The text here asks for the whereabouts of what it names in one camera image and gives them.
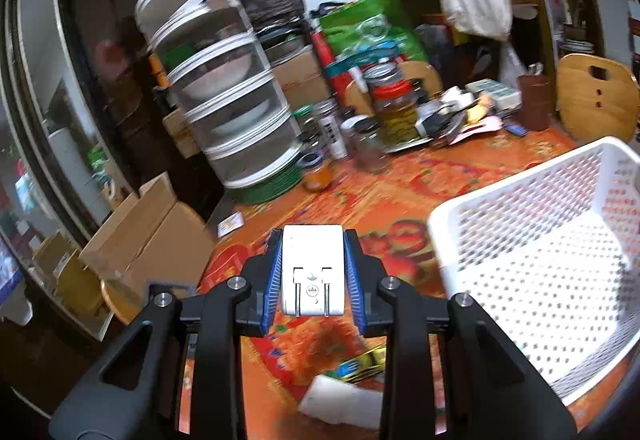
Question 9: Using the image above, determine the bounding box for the white perforated plastic basket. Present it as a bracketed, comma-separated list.
[427, 137, 639, 404]

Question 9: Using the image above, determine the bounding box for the white plug charger adapter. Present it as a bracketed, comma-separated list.
[280, 224, 345, 318]

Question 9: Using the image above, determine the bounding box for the yellow snack packet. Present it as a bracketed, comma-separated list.
[335, 346, 386, 382]

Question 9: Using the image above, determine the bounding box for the white foam block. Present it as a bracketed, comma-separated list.
[297, 375, 383, 430]

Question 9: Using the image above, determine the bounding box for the brown cardboard box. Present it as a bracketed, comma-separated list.
[79, 174, 215, 296]

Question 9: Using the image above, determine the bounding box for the orange floral tablecloth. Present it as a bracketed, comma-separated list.
[177, 121, 632, 436]

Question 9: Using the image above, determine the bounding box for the green plastic basket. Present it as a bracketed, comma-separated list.
[230, 162, 302, 206]

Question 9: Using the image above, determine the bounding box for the small orange jam jar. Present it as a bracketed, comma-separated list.
[297, 151, 332, 192]

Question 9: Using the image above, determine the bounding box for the empty clear glass jar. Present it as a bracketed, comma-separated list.
[352, 117, 388, 174]

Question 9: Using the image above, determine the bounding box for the brown ceramic mug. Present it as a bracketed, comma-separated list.
[518, 75, 553, 131]

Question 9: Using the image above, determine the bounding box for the large red-lid pickle jar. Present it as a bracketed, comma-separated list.
[372, 80, 420, 145]

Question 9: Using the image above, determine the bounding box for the wooden chair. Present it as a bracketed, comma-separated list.
[555, 53, 639, 143]

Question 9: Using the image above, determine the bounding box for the white labelled bottle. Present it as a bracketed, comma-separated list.
[318, 115, 348, 160]

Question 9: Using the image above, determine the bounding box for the cardboard box on table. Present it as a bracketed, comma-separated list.
[272, 46, 332, 111]

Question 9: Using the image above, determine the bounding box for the green shopping bag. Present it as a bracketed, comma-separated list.
[319, 0, 428, 62]

